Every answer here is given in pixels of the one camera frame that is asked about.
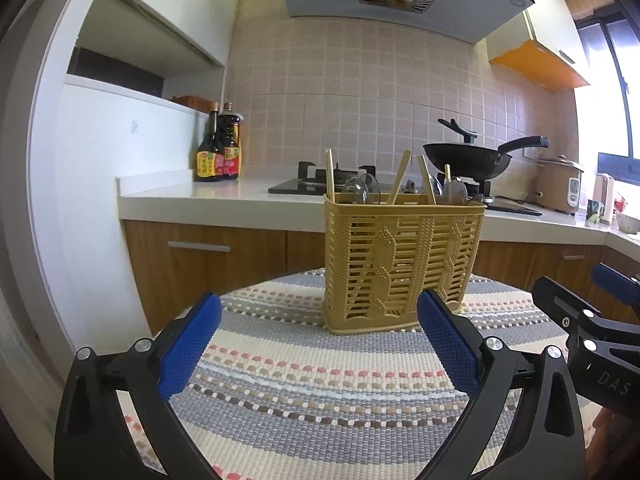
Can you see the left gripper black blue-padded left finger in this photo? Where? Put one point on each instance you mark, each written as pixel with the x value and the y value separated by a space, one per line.
pixel 92 439

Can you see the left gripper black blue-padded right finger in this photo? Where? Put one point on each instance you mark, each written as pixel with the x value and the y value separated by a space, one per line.
pixel 545 439

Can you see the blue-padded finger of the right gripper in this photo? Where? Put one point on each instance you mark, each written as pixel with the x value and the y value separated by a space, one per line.
pixel 624 289

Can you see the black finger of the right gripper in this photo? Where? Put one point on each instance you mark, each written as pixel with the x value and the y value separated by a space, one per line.
pixel 563 307

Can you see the clear plastic spoon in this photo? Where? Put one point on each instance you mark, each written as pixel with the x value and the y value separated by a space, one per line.
pixel 362 189

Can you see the white kitchen countertop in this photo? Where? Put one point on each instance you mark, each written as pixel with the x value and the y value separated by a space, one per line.
pixel 246 203

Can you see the person's hand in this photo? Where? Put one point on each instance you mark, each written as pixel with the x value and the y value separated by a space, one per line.
pixel 609 429

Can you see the brown rice cooker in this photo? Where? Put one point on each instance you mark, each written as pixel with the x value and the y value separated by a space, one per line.
pixel 559 183

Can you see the black ladle spoon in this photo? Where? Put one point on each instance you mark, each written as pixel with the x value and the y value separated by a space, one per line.
pixel 454 193

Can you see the striped woven table mat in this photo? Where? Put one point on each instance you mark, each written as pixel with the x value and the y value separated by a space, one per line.
pixel 277 396

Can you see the black wok pan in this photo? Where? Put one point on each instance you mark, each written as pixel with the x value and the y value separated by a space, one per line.
pixel 468 160

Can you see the wooden base cabinet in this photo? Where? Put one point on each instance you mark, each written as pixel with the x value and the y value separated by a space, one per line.
pixel 169 279

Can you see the yellow plastic utensil basket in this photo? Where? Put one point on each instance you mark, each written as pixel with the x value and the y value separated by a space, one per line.
pixel 380 257

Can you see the wooden chopstick crossed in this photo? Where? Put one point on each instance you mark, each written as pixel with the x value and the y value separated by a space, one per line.
pixel 394 191

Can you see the wooden chopstick long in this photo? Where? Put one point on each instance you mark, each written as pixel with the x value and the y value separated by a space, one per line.
pixel 330 184

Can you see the dark soy sauce bottle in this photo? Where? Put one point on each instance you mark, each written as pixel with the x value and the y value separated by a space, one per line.
pixel 209 157

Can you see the red-label sauce bottle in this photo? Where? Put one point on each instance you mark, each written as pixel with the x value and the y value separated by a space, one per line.
pixel 229 126

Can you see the silver cabinet handle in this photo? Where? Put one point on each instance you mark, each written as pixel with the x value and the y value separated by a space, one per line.
pixel 201 247

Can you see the orange wall cabinet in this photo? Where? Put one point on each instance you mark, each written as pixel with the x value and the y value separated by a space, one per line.
pixel 544 48

